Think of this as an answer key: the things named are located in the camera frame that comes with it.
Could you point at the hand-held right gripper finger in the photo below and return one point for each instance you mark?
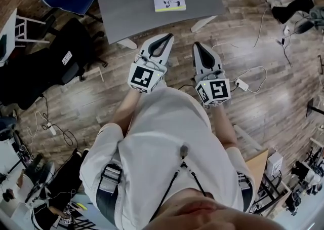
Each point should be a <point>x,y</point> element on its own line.
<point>197,59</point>
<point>215,63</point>

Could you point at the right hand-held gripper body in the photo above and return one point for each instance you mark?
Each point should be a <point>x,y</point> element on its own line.
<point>215,89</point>

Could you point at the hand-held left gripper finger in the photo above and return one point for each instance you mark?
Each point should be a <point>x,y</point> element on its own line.
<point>167,53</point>
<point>149,45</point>

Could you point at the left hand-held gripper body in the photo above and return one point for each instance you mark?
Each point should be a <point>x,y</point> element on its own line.
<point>141,78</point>

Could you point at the person's right forearm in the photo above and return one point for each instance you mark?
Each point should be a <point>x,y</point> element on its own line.
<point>224,127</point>

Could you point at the person's left forearm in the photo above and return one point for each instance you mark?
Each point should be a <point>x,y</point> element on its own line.
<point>126,110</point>

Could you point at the white table leg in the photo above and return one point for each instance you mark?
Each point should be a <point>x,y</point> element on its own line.
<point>202,23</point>
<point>127,42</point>

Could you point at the white power strip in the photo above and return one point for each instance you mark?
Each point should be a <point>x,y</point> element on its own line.
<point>241,84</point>
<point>52,129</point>

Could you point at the person's white shirt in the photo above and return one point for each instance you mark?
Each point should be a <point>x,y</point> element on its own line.
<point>164,135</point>

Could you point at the wooden desk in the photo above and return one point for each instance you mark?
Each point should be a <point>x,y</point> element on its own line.
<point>257,167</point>

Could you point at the black office chair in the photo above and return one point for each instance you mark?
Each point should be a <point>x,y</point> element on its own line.
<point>50,61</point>

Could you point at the white box with pattern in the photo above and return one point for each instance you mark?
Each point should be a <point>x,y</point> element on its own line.
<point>274,164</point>

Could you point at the white stool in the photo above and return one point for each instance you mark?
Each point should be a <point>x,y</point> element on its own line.
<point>24,30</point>

